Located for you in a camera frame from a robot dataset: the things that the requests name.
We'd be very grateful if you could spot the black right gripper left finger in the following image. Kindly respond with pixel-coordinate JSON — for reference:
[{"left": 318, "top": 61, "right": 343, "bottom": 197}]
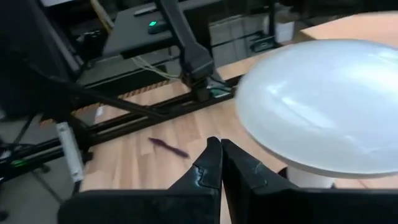
[{"left": 57, "top": 136, "right": 223, "bottom": 224}]

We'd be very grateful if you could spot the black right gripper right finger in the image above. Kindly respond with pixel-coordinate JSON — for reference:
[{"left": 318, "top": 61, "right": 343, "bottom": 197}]
[{"left": 220, "top": 138, "right": 398, "bottom": 224}]

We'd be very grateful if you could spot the white lightbulb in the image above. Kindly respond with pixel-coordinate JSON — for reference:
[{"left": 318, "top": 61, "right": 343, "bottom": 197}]
[{"left": 234, "top": 38, "right": 398, "bottom": 189}]

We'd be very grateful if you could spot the purple pen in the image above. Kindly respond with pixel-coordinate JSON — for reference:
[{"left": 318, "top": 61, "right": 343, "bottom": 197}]
[{"left": 147, "top": 136, "right": 191, "bottom": 159}]

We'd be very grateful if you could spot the gray side desk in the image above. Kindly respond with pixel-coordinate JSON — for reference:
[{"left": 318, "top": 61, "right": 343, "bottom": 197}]
[{"left": 101, "top": 4, "right": 218, "bottom": 60}]

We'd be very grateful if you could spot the black computer mouse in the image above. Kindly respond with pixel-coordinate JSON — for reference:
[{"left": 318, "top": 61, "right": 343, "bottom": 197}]
[{"left": 146, "top": 19, "right": 170, "bottom": 35}]

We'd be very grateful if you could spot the light wood desk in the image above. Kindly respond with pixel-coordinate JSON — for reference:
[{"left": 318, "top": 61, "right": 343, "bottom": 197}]
[{"left": 293, "top": 11, "right": 398, "bottom": 50}]

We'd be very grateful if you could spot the black aluminium table frame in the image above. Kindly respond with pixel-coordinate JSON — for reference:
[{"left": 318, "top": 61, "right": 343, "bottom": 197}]
[{"left": 0, "top": 0, "right": 277, "bottom": 185}]

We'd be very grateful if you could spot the silver frame bracket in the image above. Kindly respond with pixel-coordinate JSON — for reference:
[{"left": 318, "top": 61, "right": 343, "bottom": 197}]
[{"left": 55, "top": 121, "right": 85, "bottom": 184}]

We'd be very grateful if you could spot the orange black braided cable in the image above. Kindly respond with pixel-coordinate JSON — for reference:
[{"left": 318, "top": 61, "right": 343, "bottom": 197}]
[{"left": 39, "top": 79, "right": 171, "bottom": 126}]

